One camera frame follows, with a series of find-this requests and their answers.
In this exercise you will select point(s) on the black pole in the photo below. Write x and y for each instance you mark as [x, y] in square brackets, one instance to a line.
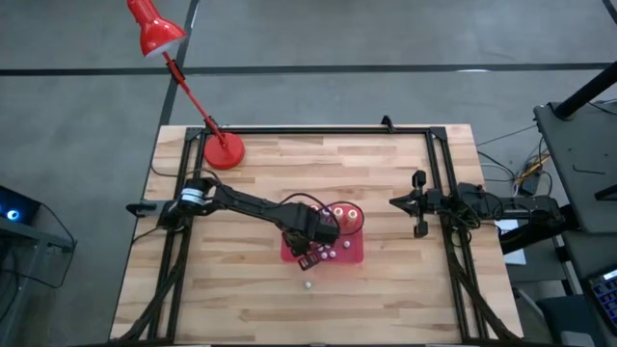
[585, 91]

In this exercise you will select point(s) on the black keyboard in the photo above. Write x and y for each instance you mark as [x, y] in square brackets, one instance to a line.
[606, 299]

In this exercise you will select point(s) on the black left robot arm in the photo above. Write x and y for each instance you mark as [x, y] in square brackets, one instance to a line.
[241, 205]

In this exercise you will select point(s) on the white paper sheet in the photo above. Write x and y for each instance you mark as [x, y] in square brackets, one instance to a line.
[513, 258]

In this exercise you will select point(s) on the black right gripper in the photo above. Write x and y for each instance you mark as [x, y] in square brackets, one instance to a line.
[432, 201]

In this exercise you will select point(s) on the black frame clamp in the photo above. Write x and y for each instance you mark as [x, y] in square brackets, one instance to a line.
[388, 124]

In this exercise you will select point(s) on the black computer blue lights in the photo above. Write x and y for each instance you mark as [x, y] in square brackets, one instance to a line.
[24, 202]

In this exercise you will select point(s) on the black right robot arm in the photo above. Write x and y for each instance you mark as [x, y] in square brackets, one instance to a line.
[506, 207]

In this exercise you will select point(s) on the red desk lamp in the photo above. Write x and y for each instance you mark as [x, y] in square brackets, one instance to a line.
[224, 152]

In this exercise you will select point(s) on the black aluminium table frame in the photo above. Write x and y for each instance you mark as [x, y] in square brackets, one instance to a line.
[313, 129]

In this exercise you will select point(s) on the dark grey desk top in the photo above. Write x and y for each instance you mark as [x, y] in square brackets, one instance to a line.
[578, 159]

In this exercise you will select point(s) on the red translucent plastic bin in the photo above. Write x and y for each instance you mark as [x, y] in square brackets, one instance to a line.
[349, 255]

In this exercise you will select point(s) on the black power adapter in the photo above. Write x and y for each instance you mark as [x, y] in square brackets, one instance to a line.
[532, 184]

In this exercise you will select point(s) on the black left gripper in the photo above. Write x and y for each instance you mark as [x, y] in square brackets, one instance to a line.
[308, 224]

